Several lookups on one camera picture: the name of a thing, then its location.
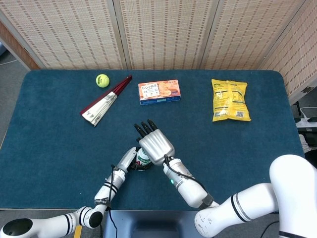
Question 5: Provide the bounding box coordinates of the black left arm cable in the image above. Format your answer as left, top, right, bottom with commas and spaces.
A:
106, 164, 118, 238

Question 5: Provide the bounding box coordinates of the white drink bottle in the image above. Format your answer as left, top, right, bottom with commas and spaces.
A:
137, 148, 152, 171

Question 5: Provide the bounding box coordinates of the yellow-green tennis ball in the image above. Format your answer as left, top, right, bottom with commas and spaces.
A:
96, 74, 110, 88

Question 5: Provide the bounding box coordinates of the orange blue biscuit box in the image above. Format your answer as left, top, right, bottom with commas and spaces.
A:
138, 79, 181, 106

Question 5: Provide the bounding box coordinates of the yellow snack bag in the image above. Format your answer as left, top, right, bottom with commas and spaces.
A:
211, 78, 252, 122

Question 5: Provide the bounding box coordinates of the bamboo folding screen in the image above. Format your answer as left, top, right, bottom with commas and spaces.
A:
0, 0, 317, 105

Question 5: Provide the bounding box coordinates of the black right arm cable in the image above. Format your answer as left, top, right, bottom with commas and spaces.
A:
164, 154, 214, 202

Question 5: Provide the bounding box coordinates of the folded red paper fan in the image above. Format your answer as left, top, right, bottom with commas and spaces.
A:
79, 75, 133, 127

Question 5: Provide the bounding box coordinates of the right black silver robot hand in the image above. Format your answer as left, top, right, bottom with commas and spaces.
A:
133, 119, 176, 166

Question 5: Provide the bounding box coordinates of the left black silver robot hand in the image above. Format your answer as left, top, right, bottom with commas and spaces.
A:
116, 146, 152, 174

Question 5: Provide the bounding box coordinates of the black floor cable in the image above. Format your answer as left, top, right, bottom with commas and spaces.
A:
260, 220, 280, 238

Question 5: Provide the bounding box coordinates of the grey-blue robot torso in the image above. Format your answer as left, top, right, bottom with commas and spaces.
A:
103, 210, 206, 238

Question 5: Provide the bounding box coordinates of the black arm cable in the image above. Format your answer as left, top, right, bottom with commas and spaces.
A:
106, 164, 118, 238
164, 154, 214, 202

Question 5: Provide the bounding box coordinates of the blue felt table cover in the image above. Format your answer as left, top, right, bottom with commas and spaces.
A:
0, 69, 308, 211

